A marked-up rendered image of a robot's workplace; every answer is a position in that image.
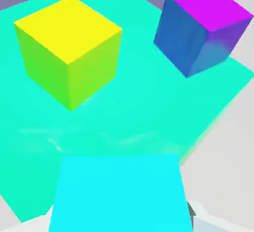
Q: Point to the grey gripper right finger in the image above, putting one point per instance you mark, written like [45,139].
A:
[210,222]

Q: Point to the small purple cube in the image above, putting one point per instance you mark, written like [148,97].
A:
[200,27]

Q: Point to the large turquoise box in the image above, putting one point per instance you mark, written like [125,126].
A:
[139,101]

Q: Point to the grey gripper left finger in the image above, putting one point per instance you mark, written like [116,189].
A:
[33,225]

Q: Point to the small cyan cube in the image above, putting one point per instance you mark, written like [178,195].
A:
[121,194]

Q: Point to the small yellow cube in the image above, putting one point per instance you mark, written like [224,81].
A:
[68,43]

